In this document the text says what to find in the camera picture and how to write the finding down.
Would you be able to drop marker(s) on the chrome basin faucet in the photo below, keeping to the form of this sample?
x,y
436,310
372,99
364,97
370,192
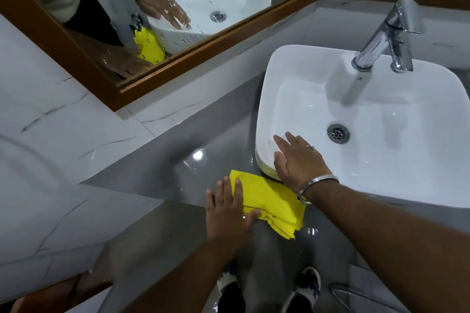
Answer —
x,y
374,48

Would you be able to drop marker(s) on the person's left shoe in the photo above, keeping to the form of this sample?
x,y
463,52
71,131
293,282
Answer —
x,y
225,281

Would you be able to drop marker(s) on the person's left hand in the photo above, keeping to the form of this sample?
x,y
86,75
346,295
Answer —
x,y
227,217

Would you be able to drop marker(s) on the person's right forearm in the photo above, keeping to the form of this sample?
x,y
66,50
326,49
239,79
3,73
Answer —
x,y
396,246

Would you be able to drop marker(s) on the white ceramic sink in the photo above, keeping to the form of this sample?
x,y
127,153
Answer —
x,y
404,169

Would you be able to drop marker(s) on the brown wooden door frame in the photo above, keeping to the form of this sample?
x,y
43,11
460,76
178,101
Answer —
x,y
55,294

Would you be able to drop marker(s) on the person's left forearm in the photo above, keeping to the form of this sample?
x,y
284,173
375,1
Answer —
x,y
183,283

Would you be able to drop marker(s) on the person's right shoe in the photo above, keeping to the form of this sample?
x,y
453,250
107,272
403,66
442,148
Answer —
x,y
308,283

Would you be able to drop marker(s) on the yellow cloth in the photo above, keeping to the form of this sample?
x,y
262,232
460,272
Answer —
x,y
271,199

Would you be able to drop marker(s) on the person's right hand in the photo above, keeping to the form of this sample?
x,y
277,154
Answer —
x,y
301,166

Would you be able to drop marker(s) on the chrome sink drain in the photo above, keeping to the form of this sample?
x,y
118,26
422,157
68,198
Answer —
x,y
338,133

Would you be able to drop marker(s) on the person's shoe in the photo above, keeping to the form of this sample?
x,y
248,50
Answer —
x,y
308,283
225,281

